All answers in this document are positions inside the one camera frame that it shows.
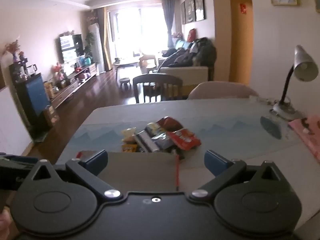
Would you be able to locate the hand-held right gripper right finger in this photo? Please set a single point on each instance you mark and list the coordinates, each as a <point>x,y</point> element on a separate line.
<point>215,162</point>

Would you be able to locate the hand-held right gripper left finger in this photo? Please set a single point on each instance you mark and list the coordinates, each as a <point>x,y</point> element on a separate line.
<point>96,161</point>

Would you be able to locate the orange yellow snack packet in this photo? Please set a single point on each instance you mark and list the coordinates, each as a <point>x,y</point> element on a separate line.
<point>128,148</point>

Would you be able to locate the red snack packet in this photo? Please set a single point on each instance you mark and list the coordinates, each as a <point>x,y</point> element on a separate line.
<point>183,138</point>

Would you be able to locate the cream snack packet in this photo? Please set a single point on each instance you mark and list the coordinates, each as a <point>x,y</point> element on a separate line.
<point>128,133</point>

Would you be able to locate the red and white cardboard box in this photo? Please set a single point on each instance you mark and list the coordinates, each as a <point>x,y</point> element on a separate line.
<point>140,172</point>

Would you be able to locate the silver striped snack packet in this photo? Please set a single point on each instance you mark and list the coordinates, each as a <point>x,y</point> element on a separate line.
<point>145,141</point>

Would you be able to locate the dark speckled snack packet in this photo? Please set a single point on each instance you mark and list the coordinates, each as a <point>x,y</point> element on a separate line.
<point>163,140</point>

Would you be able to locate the brown snack packet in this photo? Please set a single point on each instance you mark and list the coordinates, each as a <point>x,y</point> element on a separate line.
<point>168,123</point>

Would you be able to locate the yellow cartoon snack packet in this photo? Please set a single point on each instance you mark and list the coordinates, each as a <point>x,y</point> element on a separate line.
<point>153,127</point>

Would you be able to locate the white cabinet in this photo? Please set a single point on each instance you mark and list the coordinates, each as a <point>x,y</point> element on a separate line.
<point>12,125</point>

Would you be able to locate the brown paper bag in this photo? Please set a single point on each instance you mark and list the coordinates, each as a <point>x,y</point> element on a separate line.
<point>51,116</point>

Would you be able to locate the pink covered chair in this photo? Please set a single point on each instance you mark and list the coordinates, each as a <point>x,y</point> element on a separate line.
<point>222,90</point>

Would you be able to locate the long television cabinet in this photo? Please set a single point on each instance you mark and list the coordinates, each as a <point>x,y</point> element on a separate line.
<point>65,90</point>

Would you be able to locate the black cabinet with blue front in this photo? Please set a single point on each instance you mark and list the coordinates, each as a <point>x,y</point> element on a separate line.
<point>37,95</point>

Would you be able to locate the small wooden stool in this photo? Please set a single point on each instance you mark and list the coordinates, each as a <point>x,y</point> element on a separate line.
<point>125,80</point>

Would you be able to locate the yellow package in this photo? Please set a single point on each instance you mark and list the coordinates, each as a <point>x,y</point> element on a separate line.
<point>48,88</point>

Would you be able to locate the beige sofa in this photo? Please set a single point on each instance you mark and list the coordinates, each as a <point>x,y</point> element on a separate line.
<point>185,73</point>

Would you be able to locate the flower ornament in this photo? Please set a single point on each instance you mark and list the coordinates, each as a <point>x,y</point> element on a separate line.
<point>58,71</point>

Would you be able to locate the pink cloth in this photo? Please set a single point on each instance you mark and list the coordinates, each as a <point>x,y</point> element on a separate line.
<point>310,135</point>

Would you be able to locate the dark wooden dining chair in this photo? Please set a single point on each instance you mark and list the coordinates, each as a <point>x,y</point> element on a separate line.
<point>157,78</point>

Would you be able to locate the glass kettle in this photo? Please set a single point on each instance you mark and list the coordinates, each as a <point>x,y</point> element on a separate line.
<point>31,69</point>

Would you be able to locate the round coffee table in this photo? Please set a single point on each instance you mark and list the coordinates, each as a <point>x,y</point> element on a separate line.
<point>127,62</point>

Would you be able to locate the pile of dark clothes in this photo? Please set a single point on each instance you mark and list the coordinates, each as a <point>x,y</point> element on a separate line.
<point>202,52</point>

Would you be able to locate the white standing air conditioner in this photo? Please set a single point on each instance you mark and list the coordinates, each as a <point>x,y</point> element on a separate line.
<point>95,47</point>

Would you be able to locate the flat screen television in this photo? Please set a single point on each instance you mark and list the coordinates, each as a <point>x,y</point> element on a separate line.
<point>71,47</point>

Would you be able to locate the vase of pink flowers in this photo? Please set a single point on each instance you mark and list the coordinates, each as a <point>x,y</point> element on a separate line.
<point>12,48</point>

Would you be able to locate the green house plant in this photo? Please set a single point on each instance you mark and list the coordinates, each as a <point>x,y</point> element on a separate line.
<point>89,40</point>

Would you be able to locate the brown curtain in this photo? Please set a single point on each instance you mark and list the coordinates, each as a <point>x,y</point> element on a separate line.
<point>103,37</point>

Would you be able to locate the red cushion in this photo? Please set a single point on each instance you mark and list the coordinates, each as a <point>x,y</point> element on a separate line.
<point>191,35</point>

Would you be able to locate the grey desk lamp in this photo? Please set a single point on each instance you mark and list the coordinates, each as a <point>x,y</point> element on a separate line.
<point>303,65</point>

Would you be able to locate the grey curtain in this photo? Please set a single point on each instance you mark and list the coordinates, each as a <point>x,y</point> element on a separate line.
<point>168,20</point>

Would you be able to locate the red door decoration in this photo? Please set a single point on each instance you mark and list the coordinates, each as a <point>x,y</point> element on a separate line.
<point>243,8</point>

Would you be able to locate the black framed wall picture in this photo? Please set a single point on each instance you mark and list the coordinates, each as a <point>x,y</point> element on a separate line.
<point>182,12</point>
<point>190,7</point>
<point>199,3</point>

